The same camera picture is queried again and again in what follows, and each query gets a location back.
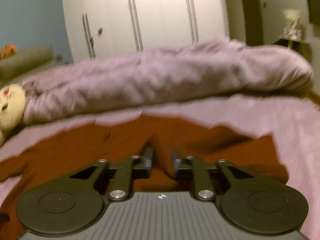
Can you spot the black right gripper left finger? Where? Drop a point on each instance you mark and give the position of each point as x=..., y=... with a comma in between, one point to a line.
x=75, y=201

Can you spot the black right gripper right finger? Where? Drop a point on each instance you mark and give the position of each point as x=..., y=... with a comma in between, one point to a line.
x=250, y=201

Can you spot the rust red sweater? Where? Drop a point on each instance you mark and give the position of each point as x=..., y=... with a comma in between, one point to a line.
x=72, y=149

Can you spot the lilac bed sheet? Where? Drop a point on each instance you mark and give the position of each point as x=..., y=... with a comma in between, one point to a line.
x=293, y=122

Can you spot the cream round face plush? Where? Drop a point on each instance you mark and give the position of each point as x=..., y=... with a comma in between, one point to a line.
x=13, y=101

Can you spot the lilac rumpled duvet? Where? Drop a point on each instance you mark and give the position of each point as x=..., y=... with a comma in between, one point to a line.
x=163, y=74

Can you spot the grey bolster pillow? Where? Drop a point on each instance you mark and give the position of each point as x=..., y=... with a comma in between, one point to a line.
x=25, y=61

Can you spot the orange plush toy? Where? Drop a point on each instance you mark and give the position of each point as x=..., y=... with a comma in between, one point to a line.
x=8, y=51

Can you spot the white flower bouquet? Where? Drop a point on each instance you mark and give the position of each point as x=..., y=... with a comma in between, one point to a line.
x=292, y=30

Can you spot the white wardrobe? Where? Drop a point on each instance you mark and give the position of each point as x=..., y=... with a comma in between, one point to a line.
x=107, y=28

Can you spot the dark brown door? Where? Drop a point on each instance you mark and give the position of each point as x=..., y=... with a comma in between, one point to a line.
x=253, y=22

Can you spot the dark wall television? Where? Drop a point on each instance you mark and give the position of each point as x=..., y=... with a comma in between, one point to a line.
x=314, y=11

